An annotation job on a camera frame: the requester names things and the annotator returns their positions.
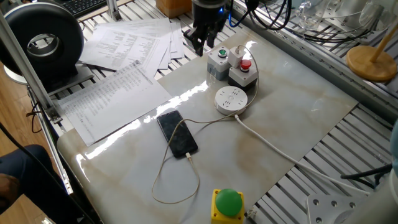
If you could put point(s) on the printed table paper sheet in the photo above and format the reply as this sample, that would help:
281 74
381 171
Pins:
124 49

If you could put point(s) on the black smartphone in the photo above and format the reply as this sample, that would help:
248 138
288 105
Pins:
183 140

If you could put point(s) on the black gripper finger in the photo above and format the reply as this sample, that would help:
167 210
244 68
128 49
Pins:
214 35
199 39

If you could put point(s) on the large printed paper sheet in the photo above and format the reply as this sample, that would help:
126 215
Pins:
109 102

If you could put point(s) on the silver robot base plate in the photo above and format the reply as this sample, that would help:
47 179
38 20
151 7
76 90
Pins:
329 208

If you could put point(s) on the yellow box green dome button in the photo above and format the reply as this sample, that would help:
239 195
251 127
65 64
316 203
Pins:
228 202

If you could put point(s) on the person's leg dark trousers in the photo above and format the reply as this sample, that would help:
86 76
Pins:
37 174

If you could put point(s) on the clear plastic cup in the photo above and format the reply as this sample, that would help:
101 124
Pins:
309 14

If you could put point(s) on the white paper sheet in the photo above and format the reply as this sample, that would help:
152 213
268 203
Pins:
177 40
133 25

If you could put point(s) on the aluminium table edge rail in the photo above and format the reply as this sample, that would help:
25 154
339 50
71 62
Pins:
62 179

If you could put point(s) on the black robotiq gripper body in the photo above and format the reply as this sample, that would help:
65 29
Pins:
208 14

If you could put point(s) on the grey box red mushroom button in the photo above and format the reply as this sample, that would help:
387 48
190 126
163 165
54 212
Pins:
242 76

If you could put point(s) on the clear plastic jug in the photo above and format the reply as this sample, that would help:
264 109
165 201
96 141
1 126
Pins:
373 15

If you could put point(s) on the wooden stand round base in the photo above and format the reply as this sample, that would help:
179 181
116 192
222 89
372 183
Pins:
370 63

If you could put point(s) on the black computer keyboard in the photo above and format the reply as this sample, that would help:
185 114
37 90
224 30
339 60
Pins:
84 7

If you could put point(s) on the white charger adapter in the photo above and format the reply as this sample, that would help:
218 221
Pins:
235 57

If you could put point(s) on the orange brown box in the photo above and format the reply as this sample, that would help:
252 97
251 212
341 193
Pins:
174 7

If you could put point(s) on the aluminium frame post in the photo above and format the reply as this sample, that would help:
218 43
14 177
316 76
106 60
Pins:
34 71

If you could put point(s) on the grey metal base plate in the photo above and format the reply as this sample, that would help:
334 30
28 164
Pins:
81 76

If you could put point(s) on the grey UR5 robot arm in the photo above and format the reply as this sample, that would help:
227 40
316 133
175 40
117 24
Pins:
382 205

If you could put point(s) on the grey aluminium divider rail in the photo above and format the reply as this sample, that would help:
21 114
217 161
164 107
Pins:
311 62

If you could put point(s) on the small white clip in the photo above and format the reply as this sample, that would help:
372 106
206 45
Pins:
252 213

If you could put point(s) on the small metal stand post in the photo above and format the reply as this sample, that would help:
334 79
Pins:
113 9

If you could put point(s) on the round white power socket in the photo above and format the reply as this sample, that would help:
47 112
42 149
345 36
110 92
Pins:
230 99

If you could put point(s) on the grey box green push button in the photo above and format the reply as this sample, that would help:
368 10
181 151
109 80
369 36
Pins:
217 63

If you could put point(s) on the person's right hand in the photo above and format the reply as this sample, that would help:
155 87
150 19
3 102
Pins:
9 193

